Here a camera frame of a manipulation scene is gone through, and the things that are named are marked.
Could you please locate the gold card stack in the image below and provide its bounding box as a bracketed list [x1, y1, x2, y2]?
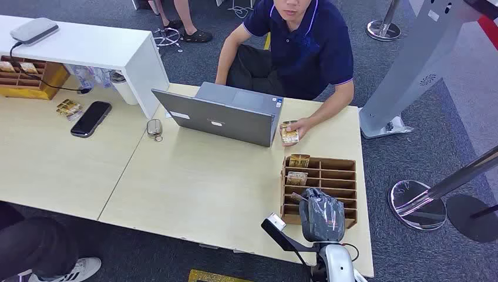
[56, 99, 83, 122]

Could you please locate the grey router box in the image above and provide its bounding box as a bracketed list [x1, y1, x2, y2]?
[9, 17, 60, 46]

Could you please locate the chrome stanchion post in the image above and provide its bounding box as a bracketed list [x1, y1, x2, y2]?
[365, 0, 402, 42]
[388, 146, 498, 231]

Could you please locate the black sandal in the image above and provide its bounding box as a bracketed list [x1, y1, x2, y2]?
[183, 29, 214, 43]

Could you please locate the grey laptop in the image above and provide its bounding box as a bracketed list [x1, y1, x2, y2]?
[151, 82, 284, 148]

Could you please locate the white sneaker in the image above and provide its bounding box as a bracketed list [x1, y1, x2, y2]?
[28, 257, 103, 282]

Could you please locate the black cable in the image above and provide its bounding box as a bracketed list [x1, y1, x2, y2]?
[9, 41, 93, 94]

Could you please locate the white desk shelf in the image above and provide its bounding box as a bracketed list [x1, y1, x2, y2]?
[0, 15, 171, 119]

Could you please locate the person's hand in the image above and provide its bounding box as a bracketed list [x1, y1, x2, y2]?
[280, 117, 314, 147]

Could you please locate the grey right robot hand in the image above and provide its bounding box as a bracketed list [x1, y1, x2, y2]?
[298, 188, 346, 244]

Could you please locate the wooden slotted card holder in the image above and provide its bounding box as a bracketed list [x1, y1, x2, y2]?
[0, 55, 71, 101]
[280, 154, 358, 230]

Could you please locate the black smartphone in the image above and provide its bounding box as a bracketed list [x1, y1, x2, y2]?
[70, 101, 113, 139]

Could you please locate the yellow floor marker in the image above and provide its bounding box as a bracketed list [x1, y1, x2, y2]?
[188, 269, 254, 282]

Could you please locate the person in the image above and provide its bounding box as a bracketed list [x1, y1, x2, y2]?
[147, 0, 214, 43]
[0, 202, 103, 282]
[215, 0, 355, 147]

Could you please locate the white paper cup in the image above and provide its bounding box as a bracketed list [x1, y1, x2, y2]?
[109, 70, 140, 106]

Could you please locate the chair wheel base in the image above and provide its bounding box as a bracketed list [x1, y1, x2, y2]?
[152, 27, 184, 53]

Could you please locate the silver kiosk stand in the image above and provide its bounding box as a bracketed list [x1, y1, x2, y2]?
[358, 0, 498, 140]

